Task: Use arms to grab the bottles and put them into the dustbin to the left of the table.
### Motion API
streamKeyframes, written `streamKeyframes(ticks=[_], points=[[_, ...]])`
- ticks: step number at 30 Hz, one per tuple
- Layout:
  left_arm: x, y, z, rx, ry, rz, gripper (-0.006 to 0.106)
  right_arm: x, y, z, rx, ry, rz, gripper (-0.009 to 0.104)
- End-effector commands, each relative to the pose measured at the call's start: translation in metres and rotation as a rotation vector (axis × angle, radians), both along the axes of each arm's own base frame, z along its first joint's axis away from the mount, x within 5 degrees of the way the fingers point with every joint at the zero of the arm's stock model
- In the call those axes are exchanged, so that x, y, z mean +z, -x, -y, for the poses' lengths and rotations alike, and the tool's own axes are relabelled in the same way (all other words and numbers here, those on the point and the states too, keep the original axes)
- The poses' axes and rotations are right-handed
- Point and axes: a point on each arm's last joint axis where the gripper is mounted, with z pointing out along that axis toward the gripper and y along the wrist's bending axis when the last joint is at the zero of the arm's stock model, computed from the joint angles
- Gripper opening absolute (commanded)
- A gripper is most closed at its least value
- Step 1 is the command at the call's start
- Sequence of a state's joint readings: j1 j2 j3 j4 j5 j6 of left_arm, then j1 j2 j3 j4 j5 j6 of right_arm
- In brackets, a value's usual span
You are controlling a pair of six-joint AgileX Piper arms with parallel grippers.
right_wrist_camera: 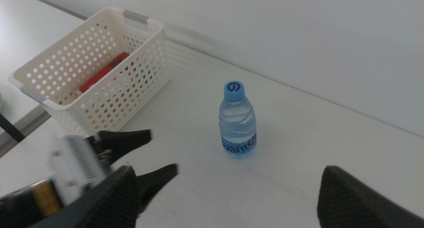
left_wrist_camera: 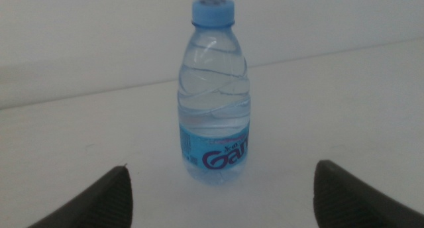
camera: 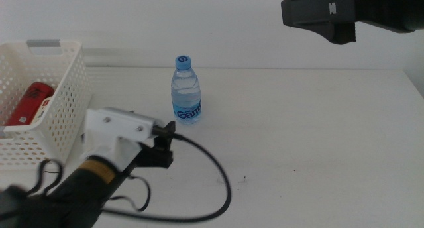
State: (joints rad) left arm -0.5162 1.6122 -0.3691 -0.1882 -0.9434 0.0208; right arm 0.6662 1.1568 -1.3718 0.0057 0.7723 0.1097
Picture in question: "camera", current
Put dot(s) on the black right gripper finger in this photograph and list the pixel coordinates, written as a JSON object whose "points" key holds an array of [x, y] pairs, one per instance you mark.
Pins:
{"points": [[318, 9]]}

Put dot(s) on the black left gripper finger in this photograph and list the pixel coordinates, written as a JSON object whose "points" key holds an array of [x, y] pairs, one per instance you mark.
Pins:
{"points": [[164, 136]]}

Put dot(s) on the clear water bottle blue label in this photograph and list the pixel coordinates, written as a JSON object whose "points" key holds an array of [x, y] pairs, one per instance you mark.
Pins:
{"points": [[185, 95]]}

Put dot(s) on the red cola can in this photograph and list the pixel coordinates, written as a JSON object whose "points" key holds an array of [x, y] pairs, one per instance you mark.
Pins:
{"points": [[30, 102]]}

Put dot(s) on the white perforated plastic basket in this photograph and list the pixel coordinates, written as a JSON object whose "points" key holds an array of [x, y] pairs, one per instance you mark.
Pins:
{"points": [[66, 122]]}

